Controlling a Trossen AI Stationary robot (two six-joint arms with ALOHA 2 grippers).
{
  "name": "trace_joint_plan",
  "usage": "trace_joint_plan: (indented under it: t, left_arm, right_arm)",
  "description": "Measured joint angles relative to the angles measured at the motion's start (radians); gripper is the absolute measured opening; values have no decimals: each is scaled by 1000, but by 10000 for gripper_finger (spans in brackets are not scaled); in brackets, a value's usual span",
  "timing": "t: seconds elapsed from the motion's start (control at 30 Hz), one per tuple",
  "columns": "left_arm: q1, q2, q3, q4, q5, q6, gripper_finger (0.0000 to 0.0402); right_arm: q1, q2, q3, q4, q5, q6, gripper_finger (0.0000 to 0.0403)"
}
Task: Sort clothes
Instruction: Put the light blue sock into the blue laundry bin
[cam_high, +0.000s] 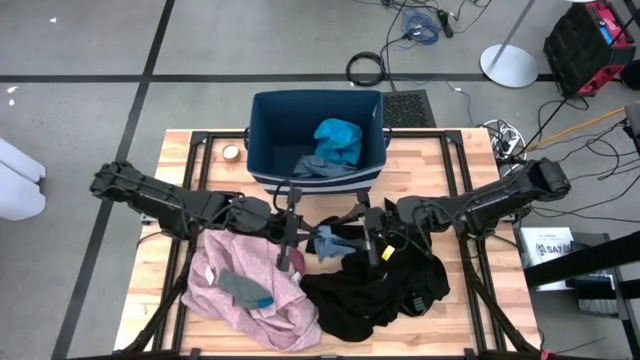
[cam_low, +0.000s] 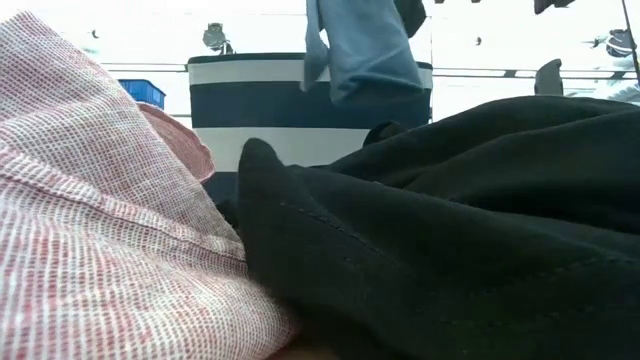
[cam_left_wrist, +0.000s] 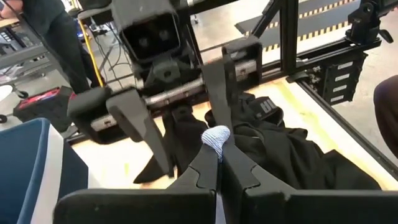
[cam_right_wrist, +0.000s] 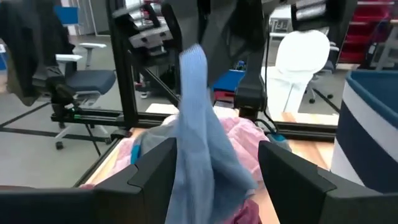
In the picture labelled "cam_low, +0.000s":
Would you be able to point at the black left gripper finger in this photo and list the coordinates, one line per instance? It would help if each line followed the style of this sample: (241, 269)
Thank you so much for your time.
(411, 15)

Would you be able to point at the light blue garment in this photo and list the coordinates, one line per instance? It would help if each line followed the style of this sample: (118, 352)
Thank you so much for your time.
(365, 45)

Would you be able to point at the large black hoodie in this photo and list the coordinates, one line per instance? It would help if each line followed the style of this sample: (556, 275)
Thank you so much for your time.
(450, 225)

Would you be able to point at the pink white checked shirt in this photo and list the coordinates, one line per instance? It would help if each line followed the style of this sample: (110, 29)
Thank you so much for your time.
(100, 225)

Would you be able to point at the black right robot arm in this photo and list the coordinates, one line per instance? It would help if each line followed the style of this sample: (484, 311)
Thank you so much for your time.
(552, 5)

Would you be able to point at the navy white striped fabric basket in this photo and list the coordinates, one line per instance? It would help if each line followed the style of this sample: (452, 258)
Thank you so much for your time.
(240, 105)

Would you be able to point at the dark background fixture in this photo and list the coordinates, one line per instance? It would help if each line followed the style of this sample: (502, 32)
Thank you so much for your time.
(620, 43)
(216, 37)

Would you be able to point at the blue plastic crate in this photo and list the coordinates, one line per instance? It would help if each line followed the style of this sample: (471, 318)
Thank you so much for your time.
(142, 93)

